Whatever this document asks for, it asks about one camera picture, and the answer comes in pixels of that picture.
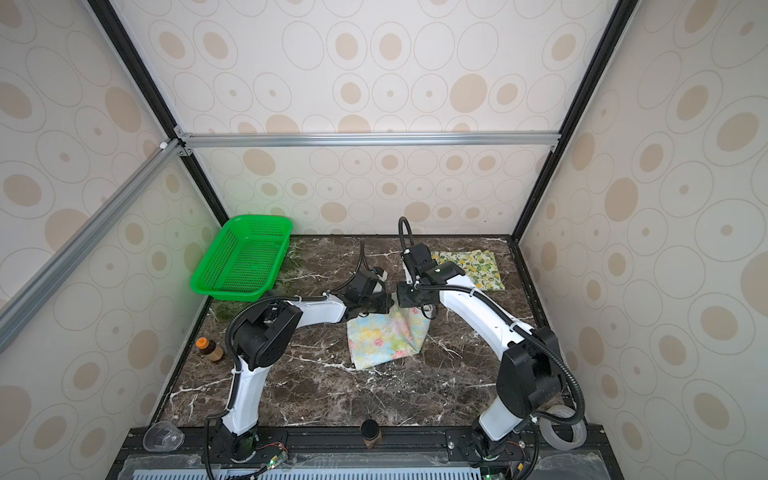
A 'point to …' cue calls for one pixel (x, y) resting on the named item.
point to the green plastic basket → (245, 259)
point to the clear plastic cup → (163, 437)
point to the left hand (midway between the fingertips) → (403, 297)
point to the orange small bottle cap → (202, 342)
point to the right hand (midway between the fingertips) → (406, 297)
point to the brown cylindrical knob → (371, 433)
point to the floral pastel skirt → (376, 338)
